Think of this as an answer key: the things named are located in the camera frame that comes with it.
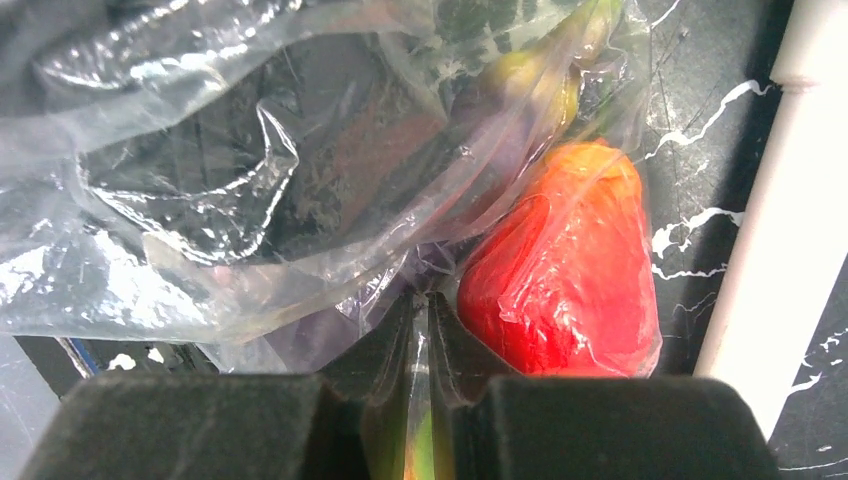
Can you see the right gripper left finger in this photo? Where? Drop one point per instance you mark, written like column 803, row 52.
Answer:
column 345, row 421

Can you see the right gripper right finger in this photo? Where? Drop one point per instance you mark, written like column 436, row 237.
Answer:
column 489, row 422

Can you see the orange green fake mango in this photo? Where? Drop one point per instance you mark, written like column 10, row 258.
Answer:
column 544, row 76

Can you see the clear zip top bag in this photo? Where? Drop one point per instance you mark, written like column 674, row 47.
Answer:
column 263, row 179

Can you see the red fake fruit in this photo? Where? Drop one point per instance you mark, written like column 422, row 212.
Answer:
column 563, row 284

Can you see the white PVC pipe frame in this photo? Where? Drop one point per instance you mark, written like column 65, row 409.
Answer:
column 793, row 238

